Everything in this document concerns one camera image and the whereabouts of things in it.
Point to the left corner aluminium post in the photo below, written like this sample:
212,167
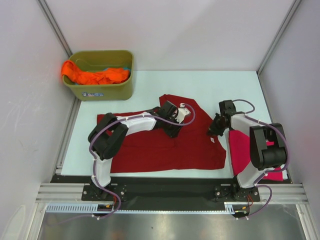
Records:
47,12

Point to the dark red t shirt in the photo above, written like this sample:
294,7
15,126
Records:
191,149

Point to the corner aluminium post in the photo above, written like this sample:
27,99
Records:
279,34
47,12

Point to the orange t shirt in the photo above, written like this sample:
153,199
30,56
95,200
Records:
81,77

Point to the teal cloth in bin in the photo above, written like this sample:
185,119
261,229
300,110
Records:
123,68

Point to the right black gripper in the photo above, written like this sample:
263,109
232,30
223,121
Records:
213,130

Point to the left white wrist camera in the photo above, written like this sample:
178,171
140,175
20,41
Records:
182,113

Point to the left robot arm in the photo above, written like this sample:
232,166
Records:
108,136

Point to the folded magenta t shirt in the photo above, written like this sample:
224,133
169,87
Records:
239,149

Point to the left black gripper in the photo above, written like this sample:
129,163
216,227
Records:
172,132

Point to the right corner aluminium post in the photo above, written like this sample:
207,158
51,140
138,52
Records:
279,34

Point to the aluminium rail frame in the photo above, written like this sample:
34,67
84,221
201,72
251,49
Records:
60,193

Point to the white slotted cable duct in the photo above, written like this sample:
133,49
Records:
83,208

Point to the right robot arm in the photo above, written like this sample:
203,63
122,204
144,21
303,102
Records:
268,147

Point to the olive green plastic bin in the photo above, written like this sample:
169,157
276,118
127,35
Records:
96,61

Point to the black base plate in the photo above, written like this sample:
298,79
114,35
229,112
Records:
171,194

